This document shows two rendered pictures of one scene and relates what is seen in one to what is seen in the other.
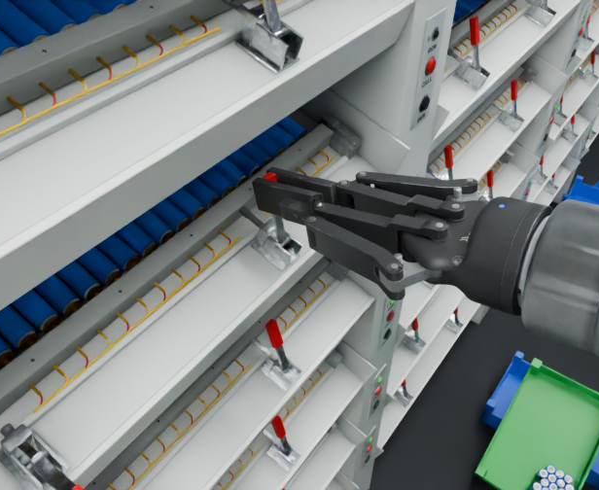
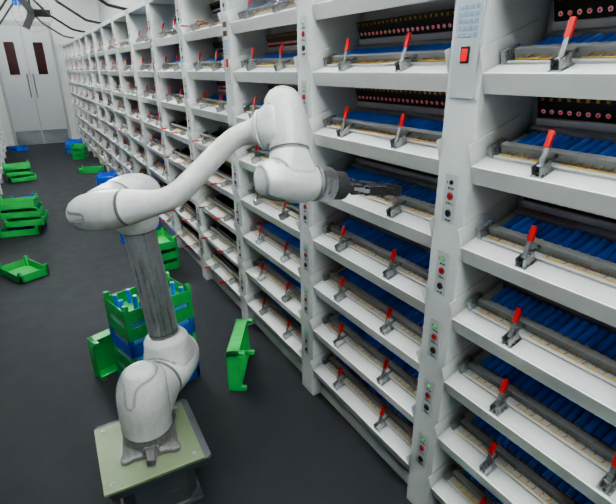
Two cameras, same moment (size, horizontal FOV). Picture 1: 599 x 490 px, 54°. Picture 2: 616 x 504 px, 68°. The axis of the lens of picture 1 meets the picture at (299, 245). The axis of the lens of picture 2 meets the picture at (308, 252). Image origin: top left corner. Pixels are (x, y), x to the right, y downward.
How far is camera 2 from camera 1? 1.44 m
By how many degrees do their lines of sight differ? 91
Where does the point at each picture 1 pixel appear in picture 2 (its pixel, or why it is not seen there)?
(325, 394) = (413, 346)
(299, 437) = (393, 336)
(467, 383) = not seen: outside the picture
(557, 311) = not seen: hidden behind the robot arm
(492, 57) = (563, 277)
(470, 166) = (548, 362)
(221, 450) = (365, 264)
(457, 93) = (507, 258)
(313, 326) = (410, 283)
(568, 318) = not seen: hidden behind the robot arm
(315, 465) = (404, 395)
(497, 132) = (610, 393)
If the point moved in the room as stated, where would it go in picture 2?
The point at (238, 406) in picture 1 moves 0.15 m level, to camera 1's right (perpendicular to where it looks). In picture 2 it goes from (379, 267) to (366, 286)
